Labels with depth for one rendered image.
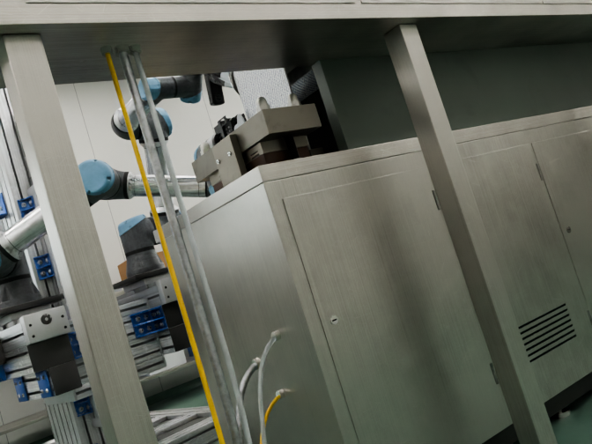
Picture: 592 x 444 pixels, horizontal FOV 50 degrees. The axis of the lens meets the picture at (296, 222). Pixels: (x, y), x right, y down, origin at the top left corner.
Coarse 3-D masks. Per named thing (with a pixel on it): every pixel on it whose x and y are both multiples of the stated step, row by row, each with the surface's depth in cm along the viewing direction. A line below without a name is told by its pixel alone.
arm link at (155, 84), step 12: (156, 84) 207; (168, 84) 210; (144, 96) 208; (156, 96) 209; (168, 96) 212; (120, 108) 236; (132, 108) 222; (144, 108) 218; (120, 120) 232; (132, 120) 228; (120, 132) 237
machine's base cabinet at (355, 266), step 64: (576, 128) 218; (256, 192) 144; (320, 192) 149; (384, 192) 161; (512, 192) 189; (576, 192) 208; (192, 256) 177; (256, 256) 150; (320, 256) 145; (384, 256) 156; (448, 256) 168; (512, 256) 182; (576, 256) 199; (192, 320) 185; (256, 320) 156; (320, 320) 141; (384, 320) 151; (448, 320) 162; (576, 320) 191; (256, 384) 162; (320, 384) 140; (384, 384) 146; (448, 384) 157; (576, 384) 191
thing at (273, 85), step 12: (264, 72) 176; (276, 72) 172; (252, 84) 182; (264, 84) 177; (276, 84) 173; (288, 84) 169; (240, 96) 188; (252, 96) 183; (264, 96) 178; (276, 96) 174; (252, 108) 184
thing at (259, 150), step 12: (264, 144) 152; (276, 144) 154; (300, 144) 158; (252, 156) 156; (264, 156) 152; (276, 156) 154; (288, 156) 156; (300, 156) 158; (252, 168) 157; (216, 180) 172
